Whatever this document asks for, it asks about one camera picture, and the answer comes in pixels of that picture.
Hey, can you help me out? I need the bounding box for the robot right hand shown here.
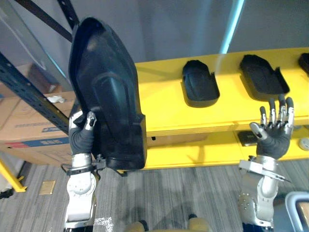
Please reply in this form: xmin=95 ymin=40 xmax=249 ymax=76
xmin=249 ymin=94 xmax=295 ymax=160

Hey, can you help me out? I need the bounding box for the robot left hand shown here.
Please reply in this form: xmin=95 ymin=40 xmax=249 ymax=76
xmin=68 ymin=111 xmax=98 ymax=156

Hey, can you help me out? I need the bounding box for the black plastic housing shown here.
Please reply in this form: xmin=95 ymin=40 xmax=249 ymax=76
xmin=298 ymin=53 xmax=309 ymax=77
xmin=68 ymin=16 xmax=147 ymax=170
xmin=181 ymin=60 xmax=221 ymax=108
xmin=239 ymin=54 xmax=290 ymax=100

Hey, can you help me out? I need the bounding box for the yellow shelf board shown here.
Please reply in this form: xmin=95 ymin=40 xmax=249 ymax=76
xmin=117 ymin=125 xmax=309 ymax=173
xmin=134 ymin=47 xmax=309 ymax=137

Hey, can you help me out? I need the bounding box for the black diagonal shelf brace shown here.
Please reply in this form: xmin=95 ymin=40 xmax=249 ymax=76
xmin=14 ymin=0 xmax=80 ymax=43

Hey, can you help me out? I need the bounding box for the black flat device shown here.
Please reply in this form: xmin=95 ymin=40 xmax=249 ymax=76
xmin=237 ymin=130 xmax=259 ymax=147

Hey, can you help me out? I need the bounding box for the white round object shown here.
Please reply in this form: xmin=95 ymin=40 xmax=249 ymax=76
xmin=297 ymin=138 xmax=309 ymax=151

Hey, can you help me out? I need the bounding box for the crumpled white paper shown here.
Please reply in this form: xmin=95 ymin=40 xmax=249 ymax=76
xmin=46 ymin=95 xmax=67 ymax=104

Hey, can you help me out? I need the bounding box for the brown cardboard box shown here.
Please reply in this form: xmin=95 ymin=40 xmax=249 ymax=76
xmin=0 ymin=91 xmax=78 ymax=167

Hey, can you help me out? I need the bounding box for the brass floor plate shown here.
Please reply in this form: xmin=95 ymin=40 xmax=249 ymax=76
xmin=39 ymin=180 xmax=56 ymax=195

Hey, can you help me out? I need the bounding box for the blue grey plastic bin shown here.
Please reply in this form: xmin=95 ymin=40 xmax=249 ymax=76
xmin=284 ymin=191 xmax=309 ymax=232

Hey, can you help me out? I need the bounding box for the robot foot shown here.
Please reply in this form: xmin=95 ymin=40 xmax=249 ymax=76
xmin=125 ymin=219 xmax=149 ymax=232
xmin=187 ymin=214 xmax=210 ymax=232

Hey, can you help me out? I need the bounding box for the yellow metal frame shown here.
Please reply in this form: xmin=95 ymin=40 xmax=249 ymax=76
xmin=0 ymin=159 xmax=28 ymax=193

